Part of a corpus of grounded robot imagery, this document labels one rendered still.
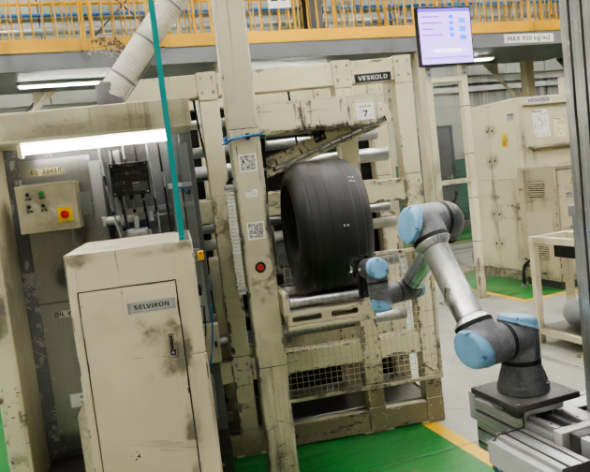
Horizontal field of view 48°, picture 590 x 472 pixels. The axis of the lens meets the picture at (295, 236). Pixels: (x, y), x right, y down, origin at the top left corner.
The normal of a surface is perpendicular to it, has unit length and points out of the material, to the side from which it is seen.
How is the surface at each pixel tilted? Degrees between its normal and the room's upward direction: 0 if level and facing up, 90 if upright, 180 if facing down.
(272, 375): 90
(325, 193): 58
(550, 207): 90
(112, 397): 90
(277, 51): 90
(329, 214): 77
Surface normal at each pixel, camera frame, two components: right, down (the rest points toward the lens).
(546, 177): -0.94, 0.14
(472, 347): -0.83, 0.25
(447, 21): 0.33, 0.04
